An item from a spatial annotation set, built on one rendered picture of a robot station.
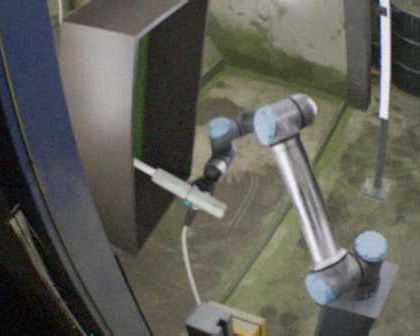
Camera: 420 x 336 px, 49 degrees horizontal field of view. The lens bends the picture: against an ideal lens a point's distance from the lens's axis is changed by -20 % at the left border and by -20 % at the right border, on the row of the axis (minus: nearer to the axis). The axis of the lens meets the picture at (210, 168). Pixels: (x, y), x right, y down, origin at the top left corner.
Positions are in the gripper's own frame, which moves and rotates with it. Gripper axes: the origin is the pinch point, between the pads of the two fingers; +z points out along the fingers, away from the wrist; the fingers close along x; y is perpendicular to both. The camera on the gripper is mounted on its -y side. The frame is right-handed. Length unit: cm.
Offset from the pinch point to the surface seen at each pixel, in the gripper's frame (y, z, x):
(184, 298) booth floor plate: 79, -2, -16
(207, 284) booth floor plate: 76, -16, -22
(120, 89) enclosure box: -47, 11, 37
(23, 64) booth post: -107, 79, 33
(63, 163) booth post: -80, 74, 21
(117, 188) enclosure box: 4.0, 9.6, 29.1
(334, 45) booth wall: 14, -206, -27
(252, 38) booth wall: 54, -215, 34
